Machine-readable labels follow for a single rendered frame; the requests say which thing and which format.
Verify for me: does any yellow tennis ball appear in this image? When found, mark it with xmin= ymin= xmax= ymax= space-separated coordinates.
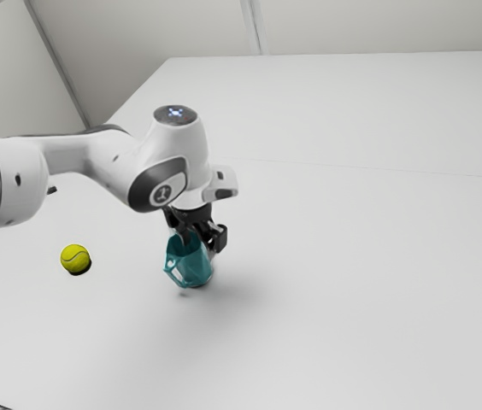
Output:
xmin=60 ymin=243 xmax=92 ymax=277

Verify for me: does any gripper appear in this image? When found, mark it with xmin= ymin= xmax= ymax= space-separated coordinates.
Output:
xmin=162 ymin=202 xmax=229 ymax=262

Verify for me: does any teal faceted mug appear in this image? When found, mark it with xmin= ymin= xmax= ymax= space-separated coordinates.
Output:
xmin=162 ymin=231 xmax=217 ymax=290

